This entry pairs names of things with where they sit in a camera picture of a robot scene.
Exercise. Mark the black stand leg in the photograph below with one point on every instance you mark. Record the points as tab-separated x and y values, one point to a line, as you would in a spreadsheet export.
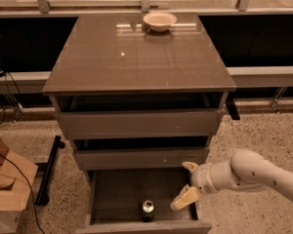
42	197

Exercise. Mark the cardboard box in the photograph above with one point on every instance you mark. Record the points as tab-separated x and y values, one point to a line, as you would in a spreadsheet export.
16	176

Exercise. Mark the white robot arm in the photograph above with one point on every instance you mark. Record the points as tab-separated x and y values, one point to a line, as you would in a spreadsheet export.
245	171

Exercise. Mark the middle grey drawer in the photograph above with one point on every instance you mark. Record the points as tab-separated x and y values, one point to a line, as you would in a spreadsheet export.
139	159

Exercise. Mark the green soda can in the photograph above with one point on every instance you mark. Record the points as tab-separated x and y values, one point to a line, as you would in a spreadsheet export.
148	210

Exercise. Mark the white bowl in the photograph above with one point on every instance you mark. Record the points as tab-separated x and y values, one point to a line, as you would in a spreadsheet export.
159	22

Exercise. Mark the bottom grey drawer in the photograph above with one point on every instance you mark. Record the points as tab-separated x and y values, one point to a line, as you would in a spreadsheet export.
115	205

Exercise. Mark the grey drawer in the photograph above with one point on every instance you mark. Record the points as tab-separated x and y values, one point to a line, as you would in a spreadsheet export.
139	159
115	205
93	125

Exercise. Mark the top grey drawer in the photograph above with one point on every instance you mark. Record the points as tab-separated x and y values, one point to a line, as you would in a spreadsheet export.
93	125

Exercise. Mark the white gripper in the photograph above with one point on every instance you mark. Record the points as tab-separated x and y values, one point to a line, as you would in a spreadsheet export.
201	177

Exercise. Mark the grey drawer cabinet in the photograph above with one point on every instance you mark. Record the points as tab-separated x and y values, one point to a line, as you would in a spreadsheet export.
116	63

